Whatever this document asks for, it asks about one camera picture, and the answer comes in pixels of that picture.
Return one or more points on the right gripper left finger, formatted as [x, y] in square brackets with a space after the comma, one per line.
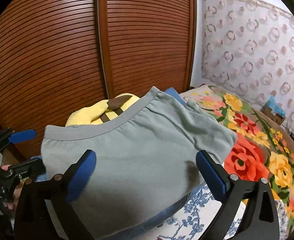
[33, 220]

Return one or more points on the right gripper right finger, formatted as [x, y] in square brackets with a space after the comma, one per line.
[260, 219]

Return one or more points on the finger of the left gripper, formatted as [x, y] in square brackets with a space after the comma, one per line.
[28, 169]
[9, 136]

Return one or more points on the grey green shorts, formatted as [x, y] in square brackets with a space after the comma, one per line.
[204, 133]

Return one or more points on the person's left hand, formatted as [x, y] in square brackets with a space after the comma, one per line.
[14, 185]

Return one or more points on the blue floral white quilt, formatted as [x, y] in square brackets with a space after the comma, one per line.
[192, 220]

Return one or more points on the colourful floral blanket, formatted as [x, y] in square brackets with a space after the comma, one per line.
[263, 148]

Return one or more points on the brown louvered wardrobe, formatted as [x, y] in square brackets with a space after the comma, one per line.
[57, 56]

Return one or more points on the yellow plush toy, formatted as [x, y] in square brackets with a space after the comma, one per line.
[102, 111]

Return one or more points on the folded blue jeans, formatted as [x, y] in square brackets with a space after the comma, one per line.
[141, 164]

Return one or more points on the cardboard box with blue cloth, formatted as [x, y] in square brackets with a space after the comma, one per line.
[273, 111]

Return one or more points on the pink circle pattern curtain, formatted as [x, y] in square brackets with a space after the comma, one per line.
[248, 47]

